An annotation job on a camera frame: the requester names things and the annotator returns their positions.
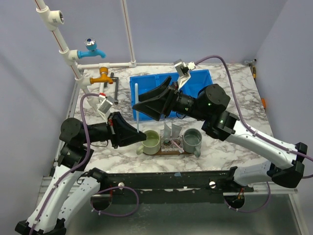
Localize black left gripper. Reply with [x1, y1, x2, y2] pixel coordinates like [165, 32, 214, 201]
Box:
[83, 110, 148, 147]

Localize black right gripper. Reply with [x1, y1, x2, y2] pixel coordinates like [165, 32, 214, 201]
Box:
[133, 76, 208, 122]

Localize light green ceramic mug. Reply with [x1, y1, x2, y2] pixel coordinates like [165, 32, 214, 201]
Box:
[136, 130, 161, 155]

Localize toothpaste tube red cap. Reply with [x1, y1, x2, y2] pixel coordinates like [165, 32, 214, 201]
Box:
[172, 123, 182, 139]

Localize clear plastic square holder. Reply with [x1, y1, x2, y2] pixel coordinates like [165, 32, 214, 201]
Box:
[160, 130, 183, 151]

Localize blue plastic divided bin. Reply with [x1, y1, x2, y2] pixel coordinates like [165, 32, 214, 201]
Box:
[129, 70, 213, 106]

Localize grey ceramic mug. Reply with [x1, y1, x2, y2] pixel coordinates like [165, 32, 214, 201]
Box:
[182, 128, 202, 157]

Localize oval wooden tray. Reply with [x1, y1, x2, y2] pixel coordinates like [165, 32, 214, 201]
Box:
[143, 149, 191, 156]

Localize pink toothbrush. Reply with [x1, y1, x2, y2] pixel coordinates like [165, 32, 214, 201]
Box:
[171, 140, 184, 154]

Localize toothpaste tube green cap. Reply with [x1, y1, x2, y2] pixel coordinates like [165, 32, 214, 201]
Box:
[163, 123, 171, 145]

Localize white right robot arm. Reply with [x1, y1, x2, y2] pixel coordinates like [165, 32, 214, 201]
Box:
[133, 77, 307, 192]

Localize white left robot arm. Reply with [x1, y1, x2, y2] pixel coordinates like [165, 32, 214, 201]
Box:
[15, 112, 146, 235]

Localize black metal hex key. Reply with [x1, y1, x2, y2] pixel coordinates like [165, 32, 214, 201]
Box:
[104, 72, 119, 104]

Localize orange plastic faucet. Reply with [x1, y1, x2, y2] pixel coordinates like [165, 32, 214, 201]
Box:
[89, 67, 113, 85]

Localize blue plastic faucet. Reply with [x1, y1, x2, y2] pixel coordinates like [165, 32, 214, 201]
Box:
[77, 38, 106, 59]

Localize yellow black tool at corner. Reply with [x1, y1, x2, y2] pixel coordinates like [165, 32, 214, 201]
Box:
[244, 59, 257, 80]

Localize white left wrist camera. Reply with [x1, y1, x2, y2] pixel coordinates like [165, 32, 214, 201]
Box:
[97, 93, 114, 122]

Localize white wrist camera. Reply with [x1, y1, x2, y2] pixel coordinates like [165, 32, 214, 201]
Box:
[97, 93, 114, 122]
[174, 59, 196, 90]

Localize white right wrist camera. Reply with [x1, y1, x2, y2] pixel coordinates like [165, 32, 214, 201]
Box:
[174, 59, 196, 90]

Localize black metal base rail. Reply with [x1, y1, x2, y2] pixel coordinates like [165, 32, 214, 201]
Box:
[88, 168, 253, 205]

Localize orange clamp on wall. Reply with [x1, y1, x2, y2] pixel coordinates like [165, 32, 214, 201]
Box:
[261, 98, 267, 109]

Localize white PVC pipe frame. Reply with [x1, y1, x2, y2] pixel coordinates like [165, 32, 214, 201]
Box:
[34, 0, 137, 108]

